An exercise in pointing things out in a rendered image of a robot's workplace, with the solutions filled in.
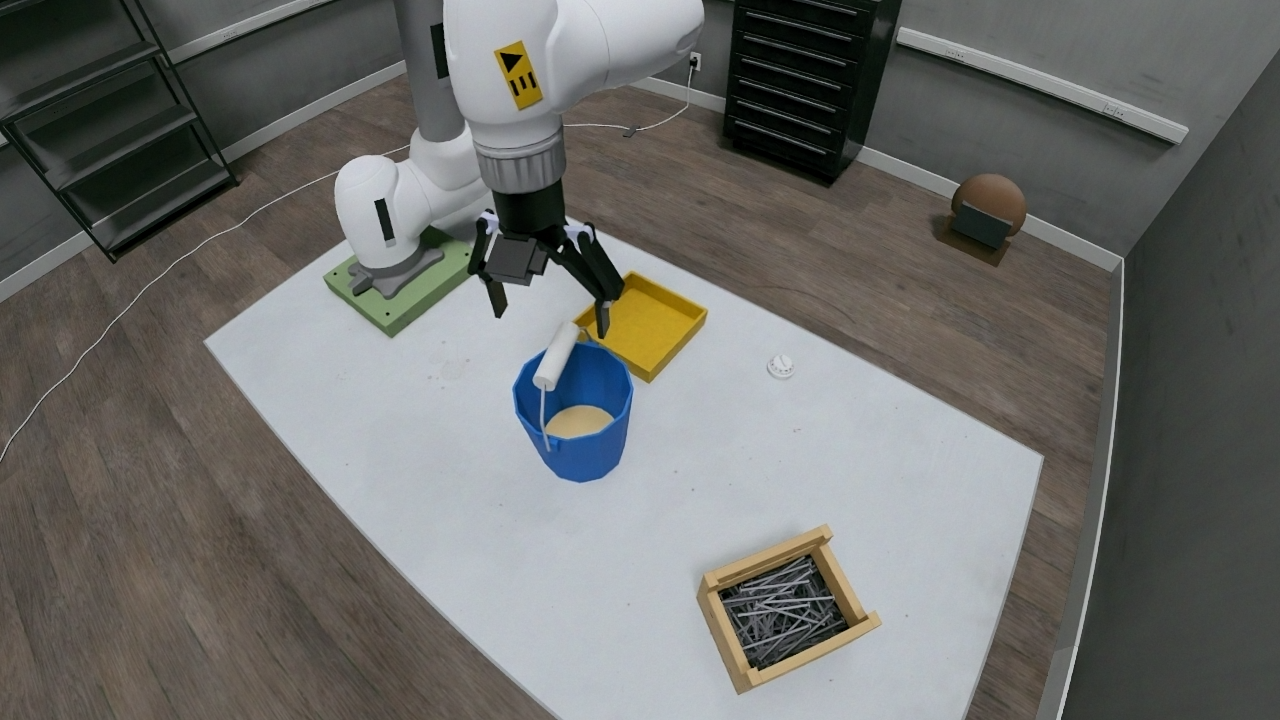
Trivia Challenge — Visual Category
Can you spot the yellow shallow tray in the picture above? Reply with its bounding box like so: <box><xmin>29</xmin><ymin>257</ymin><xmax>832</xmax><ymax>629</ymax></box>
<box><xmin>572</xmin><ymin>270</ymin><xmax>708</xmax><ymax>384</ymax></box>

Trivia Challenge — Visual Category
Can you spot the white kitchen timer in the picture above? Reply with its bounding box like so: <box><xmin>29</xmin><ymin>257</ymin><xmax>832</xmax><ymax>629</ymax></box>
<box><xmin>767</xmin><ymin>354</ymin><xmax>795</xmax><ymax>380</ymax></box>

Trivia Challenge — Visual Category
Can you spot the blue bucket with wire handle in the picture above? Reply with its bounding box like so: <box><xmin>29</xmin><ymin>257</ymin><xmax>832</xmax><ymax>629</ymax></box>
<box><xmin>512</xmin><ymin>322</ymin><xmax>634</xmax><ymax>483</ymax></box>

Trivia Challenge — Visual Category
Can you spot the wooden crate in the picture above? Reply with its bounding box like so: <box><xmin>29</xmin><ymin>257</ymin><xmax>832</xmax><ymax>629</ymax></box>
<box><xmin>696</xmin><ymin>524</ymin><xmax>882</xmax><ymax>694</ymax></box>

